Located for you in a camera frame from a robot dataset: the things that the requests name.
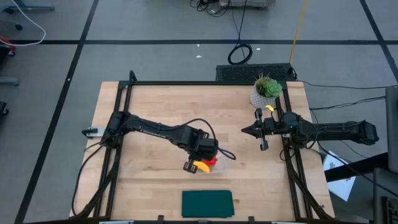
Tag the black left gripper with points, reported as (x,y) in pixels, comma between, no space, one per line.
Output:
(205,149)

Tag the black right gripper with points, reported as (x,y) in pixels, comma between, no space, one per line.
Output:
(270,127)

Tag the yellow toy banana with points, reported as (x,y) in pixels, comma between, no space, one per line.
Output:
(203,167)

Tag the red toy bell pepper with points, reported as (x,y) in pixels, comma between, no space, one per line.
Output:
(213,161)

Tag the clear plastic tupperware container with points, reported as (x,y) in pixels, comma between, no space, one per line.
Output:
(222,166)

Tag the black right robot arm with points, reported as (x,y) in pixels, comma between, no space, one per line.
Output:
(342,132)

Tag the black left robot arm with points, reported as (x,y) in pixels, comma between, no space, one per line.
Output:
(149,128)

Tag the dark green folded cloth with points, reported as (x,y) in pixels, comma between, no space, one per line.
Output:
(207,203)

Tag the succulent in patterned white pot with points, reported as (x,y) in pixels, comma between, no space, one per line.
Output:
(267,88)

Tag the black keyboard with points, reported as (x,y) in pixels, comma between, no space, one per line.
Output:
(242,73)

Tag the white printed paper sheet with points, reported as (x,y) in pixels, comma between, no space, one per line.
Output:
(342,186)

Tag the black bar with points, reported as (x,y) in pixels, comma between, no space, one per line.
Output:
(357,169)

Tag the grey equipment cabinet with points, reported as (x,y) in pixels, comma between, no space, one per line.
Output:
(392,130)

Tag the grey desk foot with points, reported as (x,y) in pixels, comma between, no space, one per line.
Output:
(31,7)
(9,81)

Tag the red object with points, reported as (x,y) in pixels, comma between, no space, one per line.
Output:
(7,42)

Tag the chair base with caster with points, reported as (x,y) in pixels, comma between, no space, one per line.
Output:
(15,25)

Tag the black metal table frame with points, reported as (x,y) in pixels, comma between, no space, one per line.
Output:
(186,83)

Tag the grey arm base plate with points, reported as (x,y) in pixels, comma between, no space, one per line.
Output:
(93,132)

